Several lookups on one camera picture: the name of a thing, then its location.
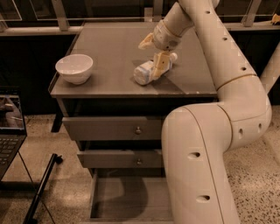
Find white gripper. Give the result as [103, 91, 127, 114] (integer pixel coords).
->
[138, 20, 181, 80]

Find blue plastic bottle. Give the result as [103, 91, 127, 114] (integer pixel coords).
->
[133, 52, 179, 87]

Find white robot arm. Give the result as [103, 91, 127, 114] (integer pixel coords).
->
[139, 0, 272, 224]

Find grey drawer cabinet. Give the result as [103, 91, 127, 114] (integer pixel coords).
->
[47, 20, 219, 224]

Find top grey drawer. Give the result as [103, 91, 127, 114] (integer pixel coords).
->
[62, 116, 162, 141]

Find grey drawer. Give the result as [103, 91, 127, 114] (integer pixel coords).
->
[62, 116, 162, 141]
[77, 150, 164, 168]
[85, 168, 173, 224]

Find middle grey drawer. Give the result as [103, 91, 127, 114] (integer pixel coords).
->
[77, 150, 164, 168]

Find bottom grey drawer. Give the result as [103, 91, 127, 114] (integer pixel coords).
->
[85, 168, 173, 224]

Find white ceramic bowl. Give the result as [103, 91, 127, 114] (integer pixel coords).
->
[55, 54, 94, 85]

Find metal window railing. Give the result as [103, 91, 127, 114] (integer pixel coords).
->
[0, 0, 280, 33]

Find white pillar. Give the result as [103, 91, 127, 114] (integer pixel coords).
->
[260, 43, 280, 94]

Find black laptop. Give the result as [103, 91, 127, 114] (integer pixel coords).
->
[0, 87, 27, 180]

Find black stand leg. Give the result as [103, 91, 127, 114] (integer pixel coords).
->
[23, 153, 63, 224]

